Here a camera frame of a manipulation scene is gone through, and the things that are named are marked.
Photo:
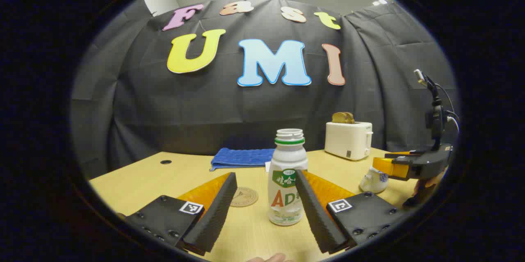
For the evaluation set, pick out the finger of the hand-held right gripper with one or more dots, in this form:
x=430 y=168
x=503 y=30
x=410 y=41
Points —
x=404 y=154
x=393 y=168

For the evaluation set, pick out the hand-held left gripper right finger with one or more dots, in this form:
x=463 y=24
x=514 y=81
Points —
x=318 y=217

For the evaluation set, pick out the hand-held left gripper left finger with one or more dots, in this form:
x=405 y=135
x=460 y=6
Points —
x=213 y=217

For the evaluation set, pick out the white blue-flower teacup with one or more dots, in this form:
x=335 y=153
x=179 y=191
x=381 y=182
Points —
x=372 y=182

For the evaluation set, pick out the round wooden coaster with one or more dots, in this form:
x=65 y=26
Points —
x=246 y=198

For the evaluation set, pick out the white green-label water bottle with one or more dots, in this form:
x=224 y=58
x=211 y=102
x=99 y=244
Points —
x=285 y=159

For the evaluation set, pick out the white toaster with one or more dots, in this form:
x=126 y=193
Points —
x=346 y=139

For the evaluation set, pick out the blue towel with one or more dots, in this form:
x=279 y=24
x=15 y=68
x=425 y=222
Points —
x=242 y=157

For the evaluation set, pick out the brown toast slices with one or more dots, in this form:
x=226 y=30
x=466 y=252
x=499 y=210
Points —
x=343 y=117

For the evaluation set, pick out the small white paper tag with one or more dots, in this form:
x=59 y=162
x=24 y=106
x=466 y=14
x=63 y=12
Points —
x=268 y=166

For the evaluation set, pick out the black backdrop cloth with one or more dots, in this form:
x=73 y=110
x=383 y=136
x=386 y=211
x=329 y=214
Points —
x=205 y=110

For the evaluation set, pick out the small ceiling light panel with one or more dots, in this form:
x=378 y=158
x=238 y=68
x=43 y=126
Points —
x=379 y=1

